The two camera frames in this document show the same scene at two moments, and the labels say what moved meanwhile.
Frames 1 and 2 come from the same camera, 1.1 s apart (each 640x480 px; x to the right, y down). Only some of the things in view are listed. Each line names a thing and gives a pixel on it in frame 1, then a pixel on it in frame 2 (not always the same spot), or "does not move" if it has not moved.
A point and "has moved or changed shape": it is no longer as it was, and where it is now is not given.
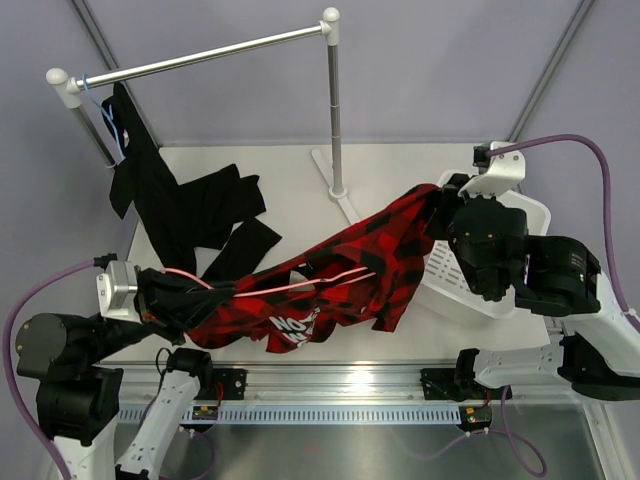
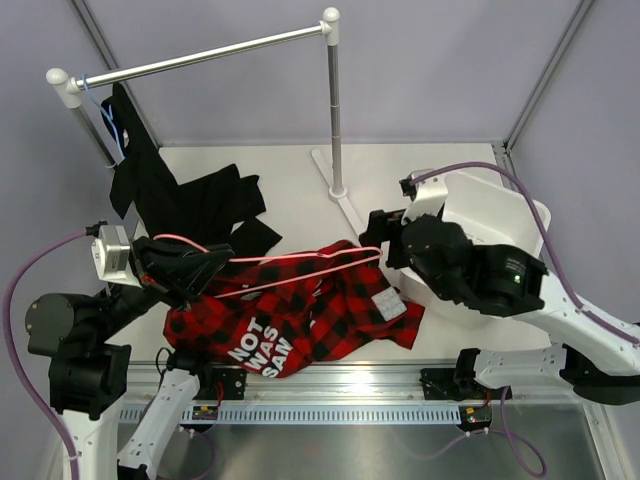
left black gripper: x=167 y=302 to x=173 y=272
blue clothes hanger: x=108 y=112 does not move
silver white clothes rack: x=64 y=92 does not move
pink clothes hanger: x=338 y=278 to x=373 y=252
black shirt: x=205 y=223 does not move
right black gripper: x=447 y=200 to x=382 y=227
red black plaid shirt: x=373 y=269 has moved or changed shape
